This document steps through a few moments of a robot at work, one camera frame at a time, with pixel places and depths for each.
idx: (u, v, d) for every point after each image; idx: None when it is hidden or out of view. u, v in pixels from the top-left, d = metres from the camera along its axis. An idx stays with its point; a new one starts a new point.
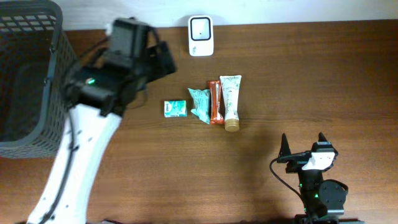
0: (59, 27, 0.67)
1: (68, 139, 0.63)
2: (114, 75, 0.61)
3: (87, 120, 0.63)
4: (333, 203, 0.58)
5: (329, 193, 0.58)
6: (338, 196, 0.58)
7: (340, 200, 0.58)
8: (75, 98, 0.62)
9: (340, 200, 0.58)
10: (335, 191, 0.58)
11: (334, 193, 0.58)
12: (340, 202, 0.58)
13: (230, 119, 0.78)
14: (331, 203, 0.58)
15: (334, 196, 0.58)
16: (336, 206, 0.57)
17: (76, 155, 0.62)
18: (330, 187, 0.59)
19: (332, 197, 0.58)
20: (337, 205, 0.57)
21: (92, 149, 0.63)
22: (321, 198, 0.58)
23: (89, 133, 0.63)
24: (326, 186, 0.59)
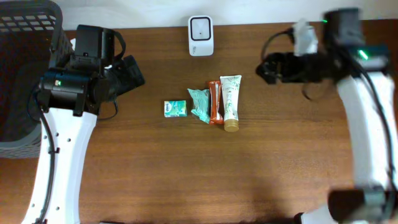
0: (60, 27, 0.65)
1: (45, 145, 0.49)
2: (84, 73, 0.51)
3: (64, 118, 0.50)
4: (357, 84, 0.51)
5: (357, 86, 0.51)
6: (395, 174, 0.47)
7: (375, 106, 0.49)
8: (46, 101, 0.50)
9: (374, 105, 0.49)
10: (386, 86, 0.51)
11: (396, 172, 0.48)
12: (375, 111, 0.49)
13: (228, 119, 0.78)
14: (351, 86, 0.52)
15: (374, 74, 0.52)
16: (367, 112, 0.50)
17: (59, 158, 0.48)
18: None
19: (357, 89, 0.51)
20: (359, 81, 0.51)
21: (74, 149, 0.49)
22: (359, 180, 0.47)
23: (70, 131, 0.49)
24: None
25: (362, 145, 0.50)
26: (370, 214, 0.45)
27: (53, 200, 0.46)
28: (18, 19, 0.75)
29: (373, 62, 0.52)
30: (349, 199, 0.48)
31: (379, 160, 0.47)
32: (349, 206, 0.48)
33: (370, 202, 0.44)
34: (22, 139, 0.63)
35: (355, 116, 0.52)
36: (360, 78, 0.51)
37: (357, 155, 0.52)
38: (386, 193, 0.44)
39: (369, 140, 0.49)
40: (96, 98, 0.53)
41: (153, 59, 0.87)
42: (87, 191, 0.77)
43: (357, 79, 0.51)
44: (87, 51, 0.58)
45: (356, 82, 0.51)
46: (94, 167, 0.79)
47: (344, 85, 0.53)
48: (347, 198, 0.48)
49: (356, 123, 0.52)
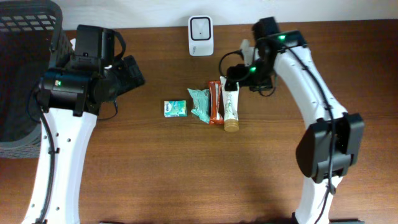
0: (60, 26, 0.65)
1: (45, 145, 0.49)
2: (84, 73, 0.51)
3: (64, 118, 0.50)
4: (281, 58, 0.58)
5: (281, 59, 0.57)
6: (331, 107, 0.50)
7: (301, 68, 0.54)
8: (46, 101, 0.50)
9: (298, 65, 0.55)
10: (308, 53, 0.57)
11: (335, 103, 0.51)
12: (303, 70, 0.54)
13: (227, 118, 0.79)
14: (279, 62, 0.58)
15: (300, 50, 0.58)
16: (296, 71, 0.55)
17: (59, 158, 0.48)
18: (357, 139, 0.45)
19: (283, 61, 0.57)
20: (283, 53, 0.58)
21: (74, 149, 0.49)
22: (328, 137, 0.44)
23: (69, 131, 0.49)
24: (343, 157, 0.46)
25: (301, 99, 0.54)
26: (321, 145, 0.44)
27: (53, 200, 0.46)
28: (17, 19, 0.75)
29: (291, 43, 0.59)
30: (305, 140, 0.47)
31: (308, 99, 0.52)
32: (306, 151, 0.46)
33: (318, 139, 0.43)
34: (22, 139, 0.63)
35: (289, 79, 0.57)
36: (283, 51, 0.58)
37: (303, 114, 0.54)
38: (329, 126, 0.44)
39: (305, 93, 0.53)
40: (96, 98, 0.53)
41: (153, 59, 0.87)
42: (87, 191, 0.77)
43: (279, 53, 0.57)
44: (87, 51, 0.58)
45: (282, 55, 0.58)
46: (94, 167, 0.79)
47: (278, 63, 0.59)
48: (303, 139, 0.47)
49: (291, 83, 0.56)
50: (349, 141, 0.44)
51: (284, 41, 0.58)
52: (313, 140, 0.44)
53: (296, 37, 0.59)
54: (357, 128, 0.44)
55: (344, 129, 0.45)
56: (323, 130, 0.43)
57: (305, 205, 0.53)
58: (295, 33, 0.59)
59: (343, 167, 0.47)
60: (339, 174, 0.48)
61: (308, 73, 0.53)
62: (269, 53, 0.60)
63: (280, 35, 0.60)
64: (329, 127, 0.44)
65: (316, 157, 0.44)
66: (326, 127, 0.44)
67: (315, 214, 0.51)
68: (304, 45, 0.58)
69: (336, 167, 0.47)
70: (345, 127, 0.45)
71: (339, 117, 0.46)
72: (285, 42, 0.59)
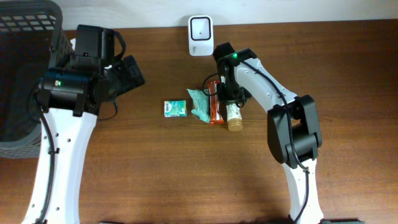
0: (59, 26, 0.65)
1: (45, 145, 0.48)
2: (84, 73, 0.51)
3: (64, 118, 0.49)
4: (237, 70, 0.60)
5: (237, 70, 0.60)
6: (284, 95, 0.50)
7: (253, 70, 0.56)
8: (46, 100, 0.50)
9: (252, 71, 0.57)
10: (257, 60, 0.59)
11: (286, 91, 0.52)
12: (256, 72, 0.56)
13: (231, 118, 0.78)
14: (237, 73, 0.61)
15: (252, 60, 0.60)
16: (250, 76, 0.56)
17: (59, 159, 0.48)
18: (314, 118, 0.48)
19: (239, 70, 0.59)
20: (238, 65, 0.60)
21: (74, 150, 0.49)
22: (284, 121, 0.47)
23: (70, 131, 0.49)
24: (308, 139, 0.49)
25: (260, 96, 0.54)
26: (283, 128, 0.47)
27: (53, 200, 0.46)
28: (17, 18, 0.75)
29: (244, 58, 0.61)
30: (269, 127, 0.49)
31: (264, 93, 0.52)
32: (273, 137, 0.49)
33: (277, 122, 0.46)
34: (22, 139, 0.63)
35: (248, 85, 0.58)
36: (238, 63, 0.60)
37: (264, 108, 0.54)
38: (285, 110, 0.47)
39: (260, 90, 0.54)
40: (96, 98, 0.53)
41: (153, 59, 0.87)
42: (87, 191, 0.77)
43: (235, 66, 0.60)
44: (87, 51, 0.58)
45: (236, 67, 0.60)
46: (94, 167, 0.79)
47: (236, 76, 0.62)
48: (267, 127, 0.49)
49: (250, 88, 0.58)
50: (307, 121, 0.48)
51: (237, 58, 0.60)
52: (273, 126, 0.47)
53: (246, 54, 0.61)
54: (310, 108, 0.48)
55: (301, 112, 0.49)
56: (280, 115, 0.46)
57: (295, 201, 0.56)
58: (245, 51, 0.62)
59: (311, 148, 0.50)
60: (311, 157, 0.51)
61: (260, 75, 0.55)
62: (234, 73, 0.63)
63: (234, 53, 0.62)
64: (285, 111, 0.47)
65: (282, 142, 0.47)
66: (283, 112, 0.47)
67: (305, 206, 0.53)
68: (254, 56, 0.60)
69: (303, 149, 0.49)
70: (301, 110, 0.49)
71: (293, 101, 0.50)
72: (238, 57, 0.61)
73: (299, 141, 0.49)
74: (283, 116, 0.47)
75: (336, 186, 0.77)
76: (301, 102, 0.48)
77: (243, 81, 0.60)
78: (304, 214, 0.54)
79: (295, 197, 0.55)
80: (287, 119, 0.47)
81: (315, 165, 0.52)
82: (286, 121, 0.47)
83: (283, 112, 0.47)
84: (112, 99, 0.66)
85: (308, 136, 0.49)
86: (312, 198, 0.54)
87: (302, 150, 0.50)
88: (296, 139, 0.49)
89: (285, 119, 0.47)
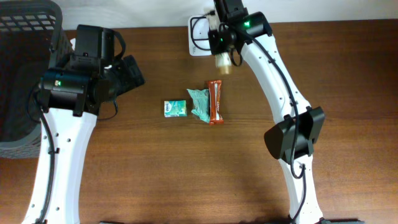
0: (59, 26, 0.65)
1: (45, 145, 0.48)
2: (84, 73, 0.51)
3: (64, 118, 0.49)
4: (247, 48, 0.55)
5: (248, 50, 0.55)
6: (296, 103, 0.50)
7: (268, 60, 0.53)
8: (46, 101, 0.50)
9: (265, 57, 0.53)
10: (272, 42, 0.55)
11: (298, 96, 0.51)
12: (270, 62, 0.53)
13: (221, 65, 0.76)
14: (245, 51, 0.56)
15: (265, 39, 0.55)
16: (263, 65, 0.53)
17: (59, 159, 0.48)
18: (318, 127, 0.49)
19: (250, 51, 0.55)
20: (250, 43, 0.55)
21: (74, 150, 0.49)
22: (290, 132, 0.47)
23: (69, 131, 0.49)
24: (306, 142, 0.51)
25: (269, 93, 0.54)
26: (287, 138, 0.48)
27: (53, 200, 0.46)
28: (17, 19, 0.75)
29: (256, 28, 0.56)
30: (273, 131, 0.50)
31: (276, 95, 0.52)
32: (275, 140, 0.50)
33: (283, 133, 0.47)
34: (22, 139, 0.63)
35: (256, 70, 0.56)
36: (250, 41, 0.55)
37: (271, 105, 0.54)
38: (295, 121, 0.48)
39: (272, 89, 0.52)
40: (96, 98, 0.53)
41: (153, 59, 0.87)
42: (87, 191, 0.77)
43: (245, 43, 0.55)
44: (86, 51, 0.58)
45: (247, 45, 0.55)
46: (94, 167, 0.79)
47: (244, 53, 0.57)
48: (271, 130, 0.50)
49: (258, 74, 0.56)
50: (312, 130, 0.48)
51: (249, 27, 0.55)
52: (280, 134, 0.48)
53: (258, 27, 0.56)
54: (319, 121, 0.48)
55: (308, 121, 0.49)
56: (287, 127, 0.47)
57: (293, 199, 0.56)
58: (258, 16, 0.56)
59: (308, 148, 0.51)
60: (307, 154, 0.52)
61: (273, 65, 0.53)
62: (240, 43, 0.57)
63: (245, 22, 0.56)
64: (293, 122, 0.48)
65: (282, 147, 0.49)
66: (291, 122, 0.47)
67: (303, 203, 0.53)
68: (268, 34, 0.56)
69: (298, 147, 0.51)
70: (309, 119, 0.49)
71: (304, 112, 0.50)
72: (250, 27, 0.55)
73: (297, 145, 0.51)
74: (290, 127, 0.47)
75: (336, 186, 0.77)
76: (311, 114, 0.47)
77: (249, 62, 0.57)
78: (302, 211, 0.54)
79: (293, 195, 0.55)
80: (293, 130, 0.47)
81: (311, 160, 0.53)
82: (292, 131, 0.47)
83: (291, 124, 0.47)
84: (112, 99, 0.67)
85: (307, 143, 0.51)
86: (310, 195, 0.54)
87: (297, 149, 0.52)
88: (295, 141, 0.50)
89: (292, 130, 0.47)
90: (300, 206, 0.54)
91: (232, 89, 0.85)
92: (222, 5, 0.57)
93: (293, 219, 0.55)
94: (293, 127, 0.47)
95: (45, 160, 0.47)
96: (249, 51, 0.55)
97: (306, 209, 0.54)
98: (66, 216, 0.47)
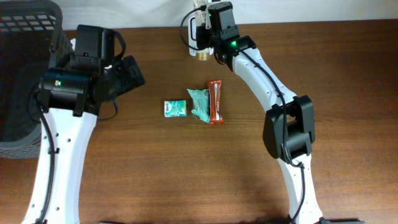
0: (59, 26, 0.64)
1: (45, 145, 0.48)
2: (84, 73, 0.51)
3: (64, 118, 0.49)
4: (235, 60, 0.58)
5: (236, 61, 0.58)
6: (283, 94, 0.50)
7: (253, 64, 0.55)
8: (46, 101, 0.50)
9: (251, 64, 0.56)
10: (257, 51, 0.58)
11: (286, 90, 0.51)
12: (255, 66, 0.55)
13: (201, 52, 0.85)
14: (234, 63, 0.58)
15: (251, 51, 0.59)
16: (249, 70, 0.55)
17: (59, 158, 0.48)
18: (311, 117, 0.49)
19: (238, 62, 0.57)
20: (237, 56, 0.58)
21: (73, 150, 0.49)
22: (279, 121, 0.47)
23: (70, 131, 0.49)
24: (301, 135, 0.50)
25: (259, 93, 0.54)
26: (278, 128, 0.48)
27: (53, 200, 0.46)
28: (17, 19, 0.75)
29: (243, 46, 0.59)
30: (266, 126, 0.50)
31: (263, 91, 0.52)
32: (270, 135, 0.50)
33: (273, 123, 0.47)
34: (22, 139, 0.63)
35: (247, 78, 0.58)
36: (237, 53, 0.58)
37: (263, 105, 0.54)
38: (283, 111, 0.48)
39: (259, 86, 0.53)
40: (96, 98, 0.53)
41: (153, 59, 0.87)
42: (87, 191, 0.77)
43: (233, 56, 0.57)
44: (86, 51, 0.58)
45: (234, 58, 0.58)
46: (94, 167, 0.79)
47: (234, 66, 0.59)
48: (264, 125, 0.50)
49: (249, 81, 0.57)
50: (303, 121, 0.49)
51: (237, 45, 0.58)
52: (270, 126, 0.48)
53: (245, 42, 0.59)
54: (308, 107, 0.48)
55: (297, 111, 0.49)
56: (276, 116, 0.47)
57: (293, 199, 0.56)
58: (245, 38, 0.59)
59: (305, 143, 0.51)
60: (306, 152, 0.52)
61: (259, 68, 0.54)
62: (225, 58, 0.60)
63: (232, 40, 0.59)
64: (282, 111, 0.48)
65: (277, 140, 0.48)
66: (280, 112, 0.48)
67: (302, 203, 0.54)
68: (254, 46, 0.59)
69: (297, 144, 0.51)
70: (298, 109, 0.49)
71: (291, 101, 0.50)
72: (237, 45, 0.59)
73: (293, 139, 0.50)
74: (278, 116, 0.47)
75: (336, 186, 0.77)
76: (298, 102, 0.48)
77: (240, 74, 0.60)
78: (302, 211, 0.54)
79: (291, 194, 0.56)
80: (282, 119, 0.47)
81: (310, 160, 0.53)
82: (282, 120, 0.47)
83: (280, 113, 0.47)
84: (113, 99, 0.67)
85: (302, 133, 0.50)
86: (309, 195, 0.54)
87: (296, 146, 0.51)
88: (290, 135, 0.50)
89: (281, 119, 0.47)
90: (299, 206, 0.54)
91: (232, 89, 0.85)
92: (216, 19, 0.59)
93: (293, 219, 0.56)
94: (282, 116, 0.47)
95: (44, 161, 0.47)
96: (237, 65, 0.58)
97: (305, 208, 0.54)
98: (66, 215, 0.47)
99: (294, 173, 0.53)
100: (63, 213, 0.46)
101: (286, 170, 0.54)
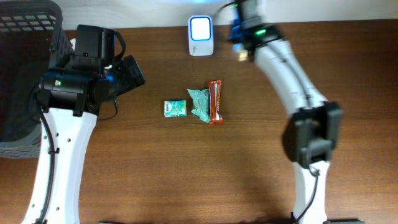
0: (60, 27, 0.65)
1: (45, 145, 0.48)
2: (84, 73, 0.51)
3: (64, 118, 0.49)
4: (260, 52, 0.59)
5: (260, 53, 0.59)
6: (310, 97, 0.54)
7: (280, 60, 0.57)
8: (45, 100, 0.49)
9: (277, 59, 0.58)
10: (283, 45, 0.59)
11: (313, 93, 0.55)
12: (282, 63, 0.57)
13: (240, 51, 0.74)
14: (259, 53, 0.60)
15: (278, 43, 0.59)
16: (276, 65, 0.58)
17: (59, 158, 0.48)
18: (336, 126, 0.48)
19: (262, 53, 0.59)
20: (262, 47, 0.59)
21: (74, 150, 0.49)
22: (305, 126, 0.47)
23: (70, 131, 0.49)
24: (325, 144, 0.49)
25: (283, 91, 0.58)
26: (302, 132, 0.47)
27: (53, 200, 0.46)
28: (17, 19, 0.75)
29: (270, 37, 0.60)
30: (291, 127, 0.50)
31: (290, 91, 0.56)
32: (293, 137, 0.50)
33: (298, 126, 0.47)
34: (23, 139, 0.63)
35: (271, 70, 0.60)
36: (262, 44, 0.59)
37: (286, 102, 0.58)
38: (310, 115, 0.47)
39: (286, 84, 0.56)
40: (96, 98, 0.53)
41: (153, 60, 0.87)
42: (88, 191, 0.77)
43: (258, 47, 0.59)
44: (87, 51, 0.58)
45: (260, 48, 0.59)
46: (94, 167, 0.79)
47: (258, 56, 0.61)
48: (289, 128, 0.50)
49: (273, 74, 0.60)
50: (329, 128, 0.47)
51: (263, 36, 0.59)
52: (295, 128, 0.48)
53: (270, 32, 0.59)
54: (335, 116, 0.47)
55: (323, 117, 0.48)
56: (303, 120, 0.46)
57: (301, 200, 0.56)
58: (271, 28, 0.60)
59: (327, 152, 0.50)
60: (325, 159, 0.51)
61: (286, 67, 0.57)
62: (250, 49, 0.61)
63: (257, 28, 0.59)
64: (309, 116, 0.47)
65: (300, 144, 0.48)
66: (306, 116, 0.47)
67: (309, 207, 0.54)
68: (280, 39, 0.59)
69: (319, 152, 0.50)
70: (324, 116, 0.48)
71: (319, 105, 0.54)
72: (263, 35, 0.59)
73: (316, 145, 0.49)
74: (305, 121, 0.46)
75: (336, 186, 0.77)
76: (326, 109, 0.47)
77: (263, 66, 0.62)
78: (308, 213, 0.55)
79: (300, 196, 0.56)
80: (309, 123, 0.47)
81: (326, 167, 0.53)
82: (308, 125, 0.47)
83: (306, 118, 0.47)
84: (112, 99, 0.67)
85: (326, 141, 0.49)
86: (318, 200, 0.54)
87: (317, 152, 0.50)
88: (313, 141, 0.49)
89: (308, 124, 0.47)
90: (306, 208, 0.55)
91: (232, 89, 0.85)
92: (241, 10, 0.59)
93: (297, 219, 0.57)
94: (308, 122, 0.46)
95: (44, 161, 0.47)
96: (261, 56, 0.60)
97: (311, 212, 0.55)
98: (66, 216, 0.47)
99: (307, 177, 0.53)
100: (63, 213, 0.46)
101: (299, 173, 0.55)
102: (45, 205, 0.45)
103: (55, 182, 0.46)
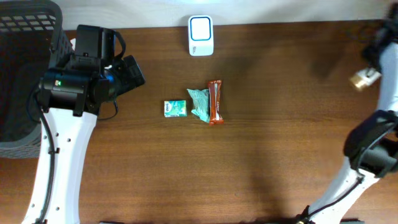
0: (60, 27, 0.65)
1: (45, 145, 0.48)
2: (84, 73, 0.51)
3: (64, 118, 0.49)
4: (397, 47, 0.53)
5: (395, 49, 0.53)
6: None
7: None
8: (46, 100, 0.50)
9: None
10: None
11: None
12: None
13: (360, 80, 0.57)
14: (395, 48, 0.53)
15: None
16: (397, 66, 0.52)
17: (59, 158, 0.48)
18: None
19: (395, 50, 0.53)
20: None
21: (74, 150, 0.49)
22: (382, 126, 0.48)
23: (70, 131, 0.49)
24: (386, 157, 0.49)
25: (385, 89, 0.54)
26: (373, 130, 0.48)
27: (53, 200, 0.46)
28: (17, 18, 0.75)
29: None
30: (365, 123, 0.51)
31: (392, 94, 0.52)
32: (360, 132, 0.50)
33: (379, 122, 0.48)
34: (23, 139, 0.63)
35: (387, 65, 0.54)
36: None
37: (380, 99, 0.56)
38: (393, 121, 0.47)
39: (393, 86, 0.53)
40: (96, 98, 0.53)
41: (153, 60, 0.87)
42: (88, 191, 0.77)
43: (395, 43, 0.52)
44: (87, 51, 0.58)
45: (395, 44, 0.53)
46: (94, 167, 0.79)
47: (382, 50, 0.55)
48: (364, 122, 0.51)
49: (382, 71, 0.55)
50: None
51: None
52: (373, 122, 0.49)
53: None
54: None
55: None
56: (387, 119, 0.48)
57: (327, 198, 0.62)
58: None
59: (384, 167, 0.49)
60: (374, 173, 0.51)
61: None
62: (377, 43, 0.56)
63: None
64: (393, 121, 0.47)
65: (364, 140, 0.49)
66: (390, 119, 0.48)
67: (329, 205, 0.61)
68: None
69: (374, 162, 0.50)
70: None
71: None
72: None
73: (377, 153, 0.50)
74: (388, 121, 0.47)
75: None
76: None
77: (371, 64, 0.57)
78: (322, 211, 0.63)
79: (329, 192, 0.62)
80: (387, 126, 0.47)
81: (371, 182, 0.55)
82: (385, 128, 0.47)
83: (388, 121, 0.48)
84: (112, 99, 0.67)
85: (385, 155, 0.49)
86: (341, 206, 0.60)
87: (372, 162, 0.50)
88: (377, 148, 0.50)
89: (387, 126, 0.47)
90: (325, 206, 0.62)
91: (232, 89, 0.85)
92: None
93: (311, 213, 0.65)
94: (388, 124, 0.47)
95: (45, 161, 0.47)
96: (385, 55, 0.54)
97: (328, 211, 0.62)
98: (66, 216, 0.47)
99: (346, 178, 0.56)
100: (63, 213, 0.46)
101: (341, 175, 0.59)
102: (45, 205, 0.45)
103: (56, 182, 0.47)
